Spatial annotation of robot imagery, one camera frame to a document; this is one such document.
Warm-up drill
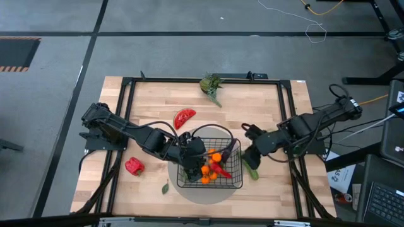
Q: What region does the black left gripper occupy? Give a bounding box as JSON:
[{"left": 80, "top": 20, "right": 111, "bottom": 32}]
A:
[{"left": 176, "top": 132, "right": 208, "bottom": 183}]

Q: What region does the orange mandarin cluster with leaves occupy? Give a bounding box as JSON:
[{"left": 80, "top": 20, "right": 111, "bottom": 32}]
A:
[
  {"left": 200, "top": 164, "right": 219, "bottom": 185},
  {"left": 206, "top": 148, "right": 223, "bottom": 165}
]

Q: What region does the green cucumber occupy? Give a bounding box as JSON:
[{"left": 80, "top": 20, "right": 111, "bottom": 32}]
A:
[{"left": 242, "top": 159, "right": 259, "bottom": 181}]

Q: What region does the dark purple eggplant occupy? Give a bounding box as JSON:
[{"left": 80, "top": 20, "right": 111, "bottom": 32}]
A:
[{"left": 220, "top": 138, "right": 237, "bottom": 162}]

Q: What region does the red chili pepper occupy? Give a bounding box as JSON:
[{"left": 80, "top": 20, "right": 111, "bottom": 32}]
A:
[{"left": 210, "top": 161, "right": 234, "bottom": 180}]

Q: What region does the red watermelon slice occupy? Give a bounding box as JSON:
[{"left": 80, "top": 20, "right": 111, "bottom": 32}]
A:
[{"left": 172, "top": 108, "right": 197, "bottom": 131}]

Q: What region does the red bell pepper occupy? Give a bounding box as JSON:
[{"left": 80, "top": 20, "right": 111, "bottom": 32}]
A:
[{"left": 124, "top": 156, "right": 146, "bottom": 177}]

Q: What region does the round grey placemat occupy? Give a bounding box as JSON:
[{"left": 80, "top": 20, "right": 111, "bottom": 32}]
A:
[{"left": 167, "top": 127, "right": 246, "bottom": 205}]

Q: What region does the black bar with silver brackets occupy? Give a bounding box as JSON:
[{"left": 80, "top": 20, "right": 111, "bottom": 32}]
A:
[{"left": 99, "top": 216, "right": 312, "bottom": 227}]

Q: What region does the green succulent plant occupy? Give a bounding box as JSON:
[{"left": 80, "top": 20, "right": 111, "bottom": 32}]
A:
[{"left": 199, "top": 73, "right": 224, "bottom": 108}]

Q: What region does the white paper sheet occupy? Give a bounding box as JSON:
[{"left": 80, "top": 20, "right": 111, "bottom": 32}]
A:
[{"left": 326, "top": 153, "right": 356, "bottom": 195}]

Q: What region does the red drink can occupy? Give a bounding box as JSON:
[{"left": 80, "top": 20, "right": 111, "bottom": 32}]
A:
[{"left": 334, "top": 192, "right": 353, "bottom": 204}]

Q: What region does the black desk crossbar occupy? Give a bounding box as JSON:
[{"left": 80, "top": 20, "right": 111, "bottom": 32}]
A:
[{"left": 324, "top": 141, "right": 383, "bottom": 173}]

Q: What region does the dark laptop keyboard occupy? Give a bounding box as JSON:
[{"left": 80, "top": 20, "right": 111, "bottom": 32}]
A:
[{"left": 356, "top": 154, "right": 404, "bottom": 227}]

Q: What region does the dark grey computer case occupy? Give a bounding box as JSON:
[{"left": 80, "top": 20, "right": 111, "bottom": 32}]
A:
[{"left": 380, "top": 78, "right": 404, "bottom": 158}]

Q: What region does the phone with blue screen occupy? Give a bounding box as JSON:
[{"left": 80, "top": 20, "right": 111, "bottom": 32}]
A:
[{"left": 388, "top": 102, "right": 404, "bottom": 119}]

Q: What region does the black furniture foot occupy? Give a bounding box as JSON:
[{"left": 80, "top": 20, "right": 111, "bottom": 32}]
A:
[{"left": 0, "top": 138, "right": 25, "bottom": 152}]

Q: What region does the black floor hatch striped edge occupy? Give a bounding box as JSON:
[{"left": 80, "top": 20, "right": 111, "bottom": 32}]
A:
[{"left": 0, "top": 37, "right": 42, "bottom": 73}]

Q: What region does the black wire basket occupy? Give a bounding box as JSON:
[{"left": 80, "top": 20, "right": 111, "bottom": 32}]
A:
[{"left": 176, "top": 137, "right": 244, "bottom": 189}]

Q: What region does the black metal table frame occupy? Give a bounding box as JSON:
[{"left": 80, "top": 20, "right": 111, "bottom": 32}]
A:
[{"left": 74, "top": 71, "right": 337, "bottom": 221}]

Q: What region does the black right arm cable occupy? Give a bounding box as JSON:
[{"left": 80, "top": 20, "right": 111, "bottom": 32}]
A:
[{"left": 329, "top": 83, "right": 350, "bottom": 99}]

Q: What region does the light grey thin cable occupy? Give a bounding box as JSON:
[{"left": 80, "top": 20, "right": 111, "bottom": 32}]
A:
[{"left": 339, "top": 113, "right": 396, "bottom": 143}]

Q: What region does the black desk leg frame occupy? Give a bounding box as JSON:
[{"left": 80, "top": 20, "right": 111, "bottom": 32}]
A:
[{"left": 342, "top": 0, "right": 404, "bottom": 86}]

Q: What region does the thin white floor cable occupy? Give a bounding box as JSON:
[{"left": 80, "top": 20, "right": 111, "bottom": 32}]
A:
[{"left": 258, "top": 0, "right": 328, "bottom": 44}]

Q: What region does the yellow floor cable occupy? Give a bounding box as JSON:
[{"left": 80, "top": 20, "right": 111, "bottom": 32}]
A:
[{"left": 299, "top": 0, "right": 345, "bottom": 16}]

